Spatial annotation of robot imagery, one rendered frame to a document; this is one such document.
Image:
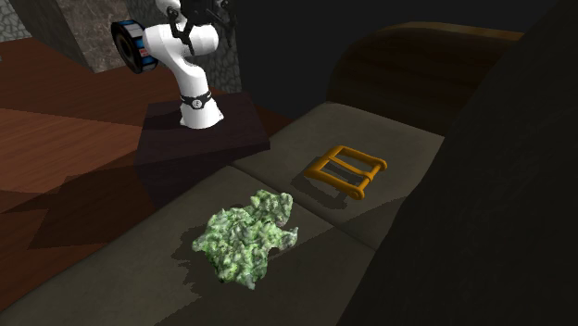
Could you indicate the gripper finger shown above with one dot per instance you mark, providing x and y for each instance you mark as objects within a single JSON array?
[
  {"x": 228, "y": 27},
  {"x": 184, "y": 35}
]

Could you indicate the orange rectangular frame buckle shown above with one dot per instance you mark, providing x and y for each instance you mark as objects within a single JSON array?
[{"x": 321, "y": 171}]

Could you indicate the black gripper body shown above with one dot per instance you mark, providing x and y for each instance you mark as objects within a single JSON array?
[{"x": 204, "y": 8}]

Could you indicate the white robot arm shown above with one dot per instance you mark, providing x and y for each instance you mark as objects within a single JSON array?
[{"x": 194, "y": 86}]

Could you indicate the dark grey-brown sofa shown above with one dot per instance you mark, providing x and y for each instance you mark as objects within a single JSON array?
[{"x": 316, "y": 128}]

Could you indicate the green lumpy crumpled object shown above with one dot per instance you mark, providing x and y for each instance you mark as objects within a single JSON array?
[{"x": 246, "y": 239}]

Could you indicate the dark robot stand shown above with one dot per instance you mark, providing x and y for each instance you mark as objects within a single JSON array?
[{"x": 198, "y": 144}]

